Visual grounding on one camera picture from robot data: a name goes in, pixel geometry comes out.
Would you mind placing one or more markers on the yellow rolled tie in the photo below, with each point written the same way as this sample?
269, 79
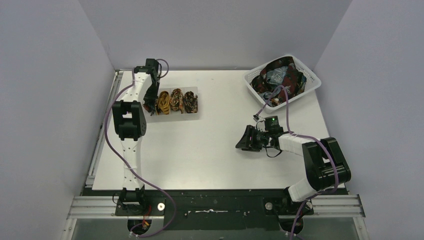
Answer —
163, 103

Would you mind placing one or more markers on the orange patterned rolled tie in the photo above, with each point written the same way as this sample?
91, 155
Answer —
176, 100

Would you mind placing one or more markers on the dark brown rolled tie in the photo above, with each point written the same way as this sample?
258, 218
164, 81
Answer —
190, 100

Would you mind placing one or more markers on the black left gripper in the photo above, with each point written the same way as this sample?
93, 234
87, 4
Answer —
154, 94

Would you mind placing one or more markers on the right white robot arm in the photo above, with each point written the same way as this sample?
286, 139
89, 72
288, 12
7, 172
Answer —
325, 164

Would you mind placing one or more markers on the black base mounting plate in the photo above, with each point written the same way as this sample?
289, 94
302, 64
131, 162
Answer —
212, 210

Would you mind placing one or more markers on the clear plastic organizer tray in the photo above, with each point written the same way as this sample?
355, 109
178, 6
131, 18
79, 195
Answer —
151, 115

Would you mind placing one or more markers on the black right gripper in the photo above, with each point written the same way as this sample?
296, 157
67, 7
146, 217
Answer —
246, 143

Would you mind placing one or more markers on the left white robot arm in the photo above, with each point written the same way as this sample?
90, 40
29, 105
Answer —
129, 120

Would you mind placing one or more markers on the pile of patterned ties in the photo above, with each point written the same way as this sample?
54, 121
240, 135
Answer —
280, 72

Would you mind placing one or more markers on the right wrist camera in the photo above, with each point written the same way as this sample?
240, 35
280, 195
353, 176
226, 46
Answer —
257, 118

